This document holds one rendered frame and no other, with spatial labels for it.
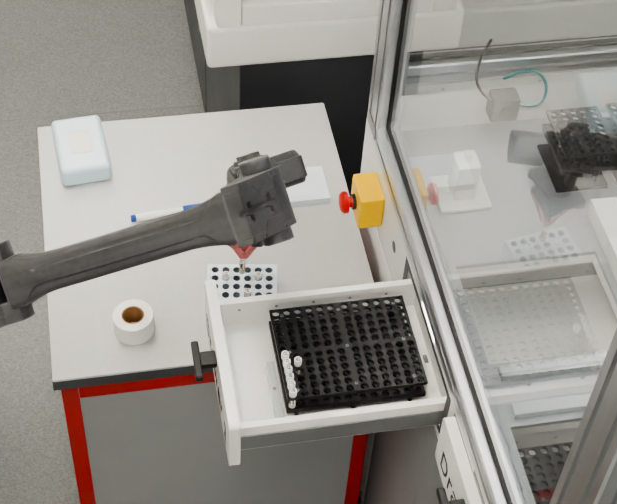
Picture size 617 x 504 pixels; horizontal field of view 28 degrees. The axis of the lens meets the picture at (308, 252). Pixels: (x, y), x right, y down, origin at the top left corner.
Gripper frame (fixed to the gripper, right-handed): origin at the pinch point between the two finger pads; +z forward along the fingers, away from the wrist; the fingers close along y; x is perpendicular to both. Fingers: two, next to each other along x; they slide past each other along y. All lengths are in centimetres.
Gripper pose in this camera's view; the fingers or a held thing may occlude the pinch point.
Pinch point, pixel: (243, 252)
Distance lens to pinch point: 216.6
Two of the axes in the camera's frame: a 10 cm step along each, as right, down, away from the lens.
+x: -10.0, -0.2, -0.4
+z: -0.4, 6.4, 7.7
